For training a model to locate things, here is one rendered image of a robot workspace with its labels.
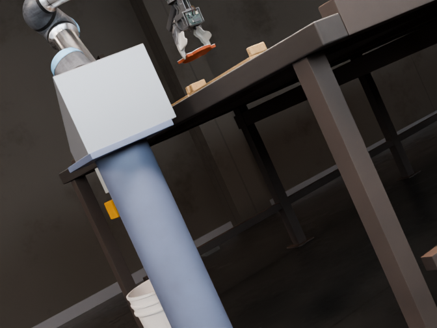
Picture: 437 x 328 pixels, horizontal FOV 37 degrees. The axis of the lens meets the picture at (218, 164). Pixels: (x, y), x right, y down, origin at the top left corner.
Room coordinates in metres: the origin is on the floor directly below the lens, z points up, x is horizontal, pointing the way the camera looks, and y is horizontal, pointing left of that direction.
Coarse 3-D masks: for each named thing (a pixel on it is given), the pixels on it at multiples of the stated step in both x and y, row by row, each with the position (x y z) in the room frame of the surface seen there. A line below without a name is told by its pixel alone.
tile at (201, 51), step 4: (208, 44) 2.23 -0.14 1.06; (200, 48) 2.21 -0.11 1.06; (204, 48) 2.21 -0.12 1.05; (208, 48) 2.24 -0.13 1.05; (212, 48) 2.28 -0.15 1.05; (192, 52) 2.23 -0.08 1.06; (196, 52) 2.22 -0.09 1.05; (200, 52) 2.25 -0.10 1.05; (204, 52) 2.28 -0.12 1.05; (188, 56) 2.22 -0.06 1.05; (192, 56) 2.25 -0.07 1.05; (196, 56) 2.29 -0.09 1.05; (200, 56) 2.33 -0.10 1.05; (180, 60) 2.27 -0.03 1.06; (184, 60) 2.26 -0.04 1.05; (188, 60) 2.29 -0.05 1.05; (192, 60) 2.33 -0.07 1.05
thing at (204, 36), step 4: (196, 28) 2.28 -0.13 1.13; (200, 28) 2.27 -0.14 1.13; (196, 32) 2.28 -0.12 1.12; (200, 32) 2.28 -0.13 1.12; (204, 32) 2.27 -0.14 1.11; (208, 32) 2.26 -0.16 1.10; (196, 36) 2.29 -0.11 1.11; (200, 36) 2.29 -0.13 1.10; (204, 36) 2.29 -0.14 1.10; (208, 36) 2.28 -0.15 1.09; (200, 40) 2.30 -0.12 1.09; (204, 40) 2.29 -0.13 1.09; (208, 40) 2.29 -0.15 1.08; (204, 44) 2.30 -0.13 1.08
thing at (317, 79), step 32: (320, 64) 1.57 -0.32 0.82; (320, 96) 1.57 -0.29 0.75; (352, 128) 1.58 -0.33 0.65; (352, 160) 1.56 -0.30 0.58; (352, 192) 1.59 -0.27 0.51; (384, 192) 1.58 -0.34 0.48; (384, 224) 1.56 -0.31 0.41; (384, 256) 1.58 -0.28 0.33; (416, 288) 1.57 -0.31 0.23; (416, 320) 1.57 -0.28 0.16
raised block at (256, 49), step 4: (256, 44) 1.90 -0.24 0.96; (260, 44) 1.91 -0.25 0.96; (264, 44) 1.91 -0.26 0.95; (248, 48) 1.89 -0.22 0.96; (252, 48) 1.89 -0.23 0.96; (256, 48) 1.90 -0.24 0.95; (260, 48) 1.90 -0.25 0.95; (264, 48) 1.91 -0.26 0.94; (248, 52) 1.89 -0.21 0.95; (252, 52) 1.89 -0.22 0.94; (256, 52) 1.89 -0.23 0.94; (260, 52) 1.90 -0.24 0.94
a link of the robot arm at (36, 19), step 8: (32, 0) 2.30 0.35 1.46; (40, 0) 2.29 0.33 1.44; (48, 0) 2.29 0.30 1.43; (56, 0) 2.28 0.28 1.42; (64, 0) 2.29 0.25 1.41; (24, 8) 2.34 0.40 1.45; (32, 8) 2.31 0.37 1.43; (40, 8) 2.30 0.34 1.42; (48, 8) 2.31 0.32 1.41; (56, 8) 2.35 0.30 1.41; (24, 16) 2.36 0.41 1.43; (32, 16) 2.33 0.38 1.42; (40, 16) 2.33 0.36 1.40; (48, 16) 2.35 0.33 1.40; (32, 24) 2.36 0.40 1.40; (40, 24) 2.36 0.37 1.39
